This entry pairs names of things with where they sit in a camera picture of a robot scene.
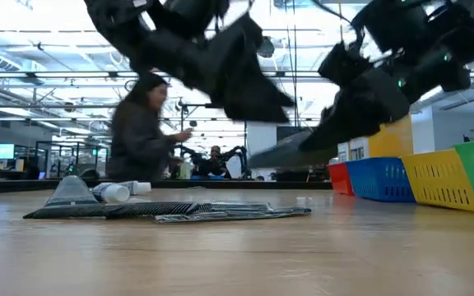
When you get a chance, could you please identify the seated person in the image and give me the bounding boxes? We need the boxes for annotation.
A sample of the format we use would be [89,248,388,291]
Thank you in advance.
[202,145,231,178]

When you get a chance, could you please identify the black comb in clear wrapper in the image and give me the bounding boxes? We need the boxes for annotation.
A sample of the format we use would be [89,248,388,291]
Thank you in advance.
[153,206,313,224]
[186,201,274,213]

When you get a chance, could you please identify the background robot arms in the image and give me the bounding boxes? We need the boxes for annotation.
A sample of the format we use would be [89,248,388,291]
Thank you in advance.
[178,144,249,181]

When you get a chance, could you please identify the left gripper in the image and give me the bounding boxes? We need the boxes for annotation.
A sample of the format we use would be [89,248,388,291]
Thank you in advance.
[137,12,296,124]

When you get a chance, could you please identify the standing person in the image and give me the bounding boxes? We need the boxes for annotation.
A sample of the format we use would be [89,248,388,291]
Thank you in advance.
[106,71,194,183]

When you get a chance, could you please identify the red plastic basket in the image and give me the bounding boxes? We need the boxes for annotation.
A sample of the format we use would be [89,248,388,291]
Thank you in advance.
[328,161,356,197]

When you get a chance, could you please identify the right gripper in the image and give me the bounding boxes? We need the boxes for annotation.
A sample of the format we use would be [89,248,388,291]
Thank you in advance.
[297,39,411,153]

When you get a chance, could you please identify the yellow plastic basket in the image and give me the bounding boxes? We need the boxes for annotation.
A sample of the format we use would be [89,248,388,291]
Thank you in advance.
[401,148,474,214]

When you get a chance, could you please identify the black travel tube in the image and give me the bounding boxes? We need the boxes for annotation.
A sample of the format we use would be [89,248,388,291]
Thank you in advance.
[44,175,100,207]

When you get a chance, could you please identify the blue plastic basket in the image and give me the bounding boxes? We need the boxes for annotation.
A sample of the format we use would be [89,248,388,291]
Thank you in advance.
[345,156,418,204]

